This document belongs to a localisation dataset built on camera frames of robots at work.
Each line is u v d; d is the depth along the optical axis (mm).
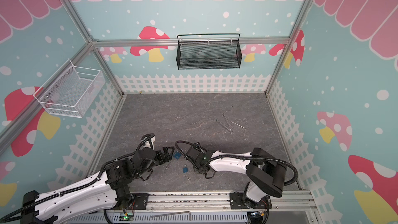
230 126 1024
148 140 554
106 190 497
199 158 648
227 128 1004
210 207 740
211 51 941
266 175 435
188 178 811
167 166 850
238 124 1026
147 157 553
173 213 714
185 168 850
